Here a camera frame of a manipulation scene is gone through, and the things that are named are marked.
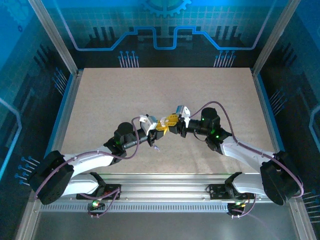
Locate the slotted grey cable duct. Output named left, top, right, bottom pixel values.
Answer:
left=39, top=202, right=230, bottom=214

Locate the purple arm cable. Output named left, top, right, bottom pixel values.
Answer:
left=189, top=100, right=305, bottom=199
left=33, top=116, right=152, bottom=201

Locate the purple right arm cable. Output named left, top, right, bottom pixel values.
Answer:
left=189, top=100, right=305, bottom=199

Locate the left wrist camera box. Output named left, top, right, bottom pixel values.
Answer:
left=138, top=113, right=157, bottom=135

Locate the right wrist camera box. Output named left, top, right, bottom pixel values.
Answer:
left=175, top=104, right=192, bottom=123

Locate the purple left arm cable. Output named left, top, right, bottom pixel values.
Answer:
left=33, top=116, right=152, bottom=201

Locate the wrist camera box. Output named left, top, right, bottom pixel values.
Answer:
left=175, top=104, right=192, bottom=123
left=138, top=113, right=157, bottom=135

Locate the aluminium base beam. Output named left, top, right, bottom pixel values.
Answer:
left=59, top=171, right=276, bottom=202

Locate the grey metal floor panel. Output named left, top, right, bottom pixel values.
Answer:
left=32, top=211, right=301, bottom=240

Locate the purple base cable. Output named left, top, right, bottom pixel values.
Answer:
left=86, top=187, right=124, bottom=219
left=228, top=193, right=258, bottom=219

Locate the aluminium frame bar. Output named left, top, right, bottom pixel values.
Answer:
left=289, top=199, right=317, bottom=240
left=14, top=199, right=42, bottom=240

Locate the aluminium table side rail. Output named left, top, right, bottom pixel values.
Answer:
left=51, top=69, right=84, bottom=157
left=250, top=67, right=281, bottom=156

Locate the small LED circuit board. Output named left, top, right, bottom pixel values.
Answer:
left=87, top=199, right=106, bottom=211
left=228, top=201, right=247, bottom=212

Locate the aluminium frame post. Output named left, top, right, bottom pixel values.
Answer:
left=27, top=0, right=81, bottom=77
left=250, top=0, right=300, bottom=76

